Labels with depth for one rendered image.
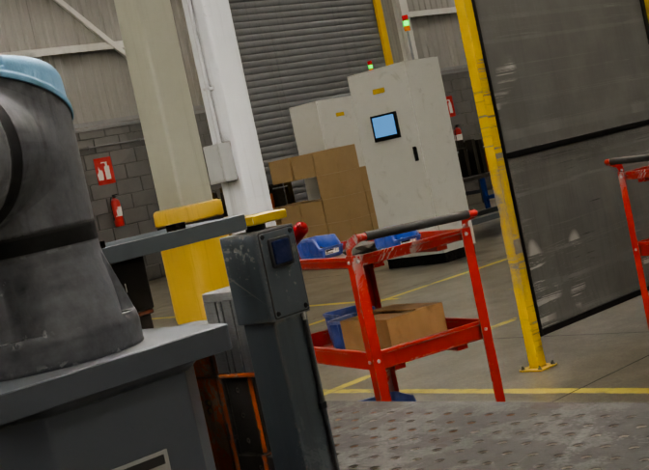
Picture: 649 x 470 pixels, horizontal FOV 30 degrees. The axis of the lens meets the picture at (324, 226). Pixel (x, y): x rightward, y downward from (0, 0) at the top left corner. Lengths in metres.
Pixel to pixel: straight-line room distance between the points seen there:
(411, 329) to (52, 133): 3.04
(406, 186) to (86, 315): 11.11
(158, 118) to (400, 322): 5.19
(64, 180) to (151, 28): 7.99
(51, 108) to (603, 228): 5.80
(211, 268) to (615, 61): 3.42
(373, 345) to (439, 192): 8.16
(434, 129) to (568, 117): 5.54
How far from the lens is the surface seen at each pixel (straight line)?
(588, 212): 6.53
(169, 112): 8.84
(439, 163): 11.93
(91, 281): 0.92
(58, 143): 0.92
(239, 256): 1.49
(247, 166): 5.66
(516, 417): 2.17
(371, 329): 3.76
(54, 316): 0.90
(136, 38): 8.94
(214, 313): 1.70
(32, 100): 0.92
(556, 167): 6.35
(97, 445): 0.89
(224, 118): 5.65
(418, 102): 11.84
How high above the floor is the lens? 1.21
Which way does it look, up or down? 3 degrees down
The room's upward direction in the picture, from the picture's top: 12 degrees counter-clockwise
